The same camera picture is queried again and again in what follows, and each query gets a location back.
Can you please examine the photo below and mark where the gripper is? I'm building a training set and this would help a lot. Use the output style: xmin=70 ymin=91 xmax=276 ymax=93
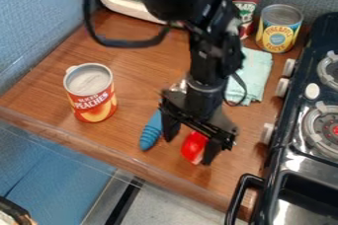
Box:
xmin=158 ymin=76 xmax=241 ymax=167

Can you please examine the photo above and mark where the red toy pepper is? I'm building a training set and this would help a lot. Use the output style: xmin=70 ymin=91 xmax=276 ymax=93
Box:
xmin=179 ymin=130 xmax=211 ymax=166

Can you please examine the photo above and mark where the blue toy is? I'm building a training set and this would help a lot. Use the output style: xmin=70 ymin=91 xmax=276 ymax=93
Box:
xmin=138 ymin=108 xmax=165 ymax=152

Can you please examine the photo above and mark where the light green cloth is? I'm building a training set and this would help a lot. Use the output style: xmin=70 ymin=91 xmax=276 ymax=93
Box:
xmin=222 ymin=46 xmax=275 ymax=107

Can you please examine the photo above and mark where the toy stove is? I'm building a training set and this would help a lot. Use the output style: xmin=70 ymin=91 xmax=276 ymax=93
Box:
xmin=222 ymin=11 xmax=338 ymax=225

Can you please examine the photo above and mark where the orange can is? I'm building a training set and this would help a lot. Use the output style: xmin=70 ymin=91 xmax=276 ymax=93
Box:
xmin=61 ymin=62 xmax=120 ymax=124

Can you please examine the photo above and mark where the yellow can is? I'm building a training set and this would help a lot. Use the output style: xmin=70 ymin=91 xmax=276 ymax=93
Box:
xmin=254 ymin=3 xmax=305 ymax=54

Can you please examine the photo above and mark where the red can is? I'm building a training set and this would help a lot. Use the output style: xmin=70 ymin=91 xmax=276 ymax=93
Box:
xmin=217 ymin=0 xmax=262 ymax=41

